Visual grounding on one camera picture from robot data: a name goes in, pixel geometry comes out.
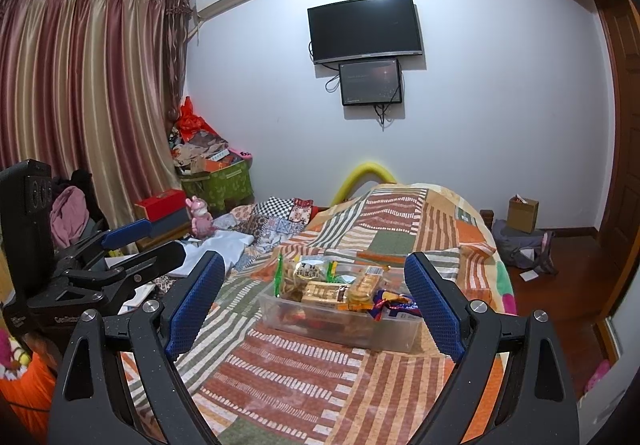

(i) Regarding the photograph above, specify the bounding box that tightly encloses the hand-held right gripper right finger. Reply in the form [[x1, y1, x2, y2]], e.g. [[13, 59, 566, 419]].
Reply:
[[404, 251, 581, 445]]

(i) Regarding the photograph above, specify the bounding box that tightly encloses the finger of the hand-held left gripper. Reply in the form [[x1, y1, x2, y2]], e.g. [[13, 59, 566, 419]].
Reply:
[[65, 241, 187, 307], [52, 219, 153, 276]]

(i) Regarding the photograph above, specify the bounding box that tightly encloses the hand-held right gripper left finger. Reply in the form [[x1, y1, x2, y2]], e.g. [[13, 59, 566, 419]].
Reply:
[[46, 250, 227, 445]]

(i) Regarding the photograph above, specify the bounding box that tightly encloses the blue snack packet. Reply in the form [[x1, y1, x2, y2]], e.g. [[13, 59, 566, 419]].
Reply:
[[369, 289, 422, 323]]

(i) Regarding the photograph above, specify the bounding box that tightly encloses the clear bag of pale biscuits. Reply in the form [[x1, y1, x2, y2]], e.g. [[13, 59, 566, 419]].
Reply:
[[346, 267, 387, 313]]

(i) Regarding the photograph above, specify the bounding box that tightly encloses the clear plastic container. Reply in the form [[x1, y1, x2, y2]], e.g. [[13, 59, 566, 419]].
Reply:
[[257, 257, 425, 353]]

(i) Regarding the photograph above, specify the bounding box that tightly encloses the tan biscuit packet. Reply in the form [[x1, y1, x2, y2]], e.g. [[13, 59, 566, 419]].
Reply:
[[301, 281, 349, 310]]

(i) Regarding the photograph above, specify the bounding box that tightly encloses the green-edged bag of chips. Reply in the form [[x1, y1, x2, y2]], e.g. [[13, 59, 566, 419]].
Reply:
[[276, 252, 343, 302]]

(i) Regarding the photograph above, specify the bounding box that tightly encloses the dark grey box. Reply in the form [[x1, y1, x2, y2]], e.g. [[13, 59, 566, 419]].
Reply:
[[149, 212, 193, 240]]

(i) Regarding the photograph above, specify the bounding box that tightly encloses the pink garment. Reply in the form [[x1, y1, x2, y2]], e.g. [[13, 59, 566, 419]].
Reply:
[[50, 186, 90, 248]]

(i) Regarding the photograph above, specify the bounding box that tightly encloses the red gift box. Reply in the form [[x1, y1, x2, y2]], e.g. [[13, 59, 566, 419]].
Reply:
[[134, 189, 187, 222]]

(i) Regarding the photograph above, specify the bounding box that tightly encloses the pink plush toy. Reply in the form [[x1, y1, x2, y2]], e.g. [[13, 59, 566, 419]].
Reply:
[[186, 196, 217, 240]]

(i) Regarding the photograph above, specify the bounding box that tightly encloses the white cloth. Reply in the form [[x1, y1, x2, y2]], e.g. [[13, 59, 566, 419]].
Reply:
[[150, 225, 257, 298]]

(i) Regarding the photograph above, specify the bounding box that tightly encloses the black garment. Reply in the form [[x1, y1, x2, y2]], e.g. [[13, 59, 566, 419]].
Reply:
[[52, 169, 108, 236]]

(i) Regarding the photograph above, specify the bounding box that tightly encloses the grey backpack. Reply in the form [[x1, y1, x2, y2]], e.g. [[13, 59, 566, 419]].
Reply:
[[492, 219, 558, 276]]

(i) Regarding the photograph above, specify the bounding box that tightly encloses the pile of papers and boxes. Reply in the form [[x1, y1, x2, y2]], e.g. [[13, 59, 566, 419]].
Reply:
[[170, 127, 253, 176]]

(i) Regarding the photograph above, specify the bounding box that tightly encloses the checkered patchwork quilt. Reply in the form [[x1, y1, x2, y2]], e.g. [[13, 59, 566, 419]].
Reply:
[[215, 196, 321, 271]]

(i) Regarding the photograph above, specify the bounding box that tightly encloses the cardboard box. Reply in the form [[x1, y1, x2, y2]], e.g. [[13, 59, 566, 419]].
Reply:
[[507, 195, 541, 234]]

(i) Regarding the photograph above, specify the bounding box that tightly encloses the orange plastic bag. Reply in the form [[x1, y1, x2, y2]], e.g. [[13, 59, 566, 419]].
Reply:
[[176, 96, 213, 143]]

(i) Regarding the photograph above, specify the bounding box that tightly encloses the patchwork striped blanket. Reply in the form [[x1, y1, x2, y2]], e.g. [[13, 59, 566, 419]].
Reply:
[[120, 182, 518, 445]]

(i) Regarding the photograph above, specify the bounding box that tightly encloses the striped curtain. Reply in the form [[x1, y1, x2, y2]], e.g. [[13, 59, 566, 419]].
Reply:
[[0, 0, 171, 236]]

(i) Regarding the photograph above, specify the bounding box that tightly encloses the yellow foam tube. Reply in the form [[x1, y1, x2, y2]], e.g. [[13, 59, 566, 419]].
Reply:
[[334, 162, 406, 206]]

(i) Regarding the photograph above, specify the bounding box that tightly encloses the brown patterned curtain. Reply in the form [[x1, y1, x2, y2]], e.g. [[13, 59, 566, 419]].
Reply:
[[162, 0, 195, 130]]

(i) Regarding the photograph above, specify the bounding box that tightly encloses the small black monitor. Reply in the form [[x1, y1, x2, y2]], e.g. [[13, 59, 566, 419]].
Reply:
[[337, 57, 404, 106]]

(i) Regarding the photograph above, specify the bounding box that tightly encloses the wooden door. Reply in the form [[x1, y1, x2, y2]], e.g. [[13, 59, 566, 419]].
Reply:
[[595, 0, 640, 326]]

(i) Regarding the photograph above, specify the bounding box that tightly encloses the black monitor cable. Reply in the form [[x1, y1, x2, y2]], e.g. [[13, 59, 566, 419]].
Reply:
[[372, 102, 401, 128]]

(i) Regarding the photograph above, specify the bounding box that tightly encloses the black wall television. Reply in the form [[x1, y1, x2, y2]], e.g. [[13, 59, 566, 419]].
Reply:
[[306, 0, 425, 66]]

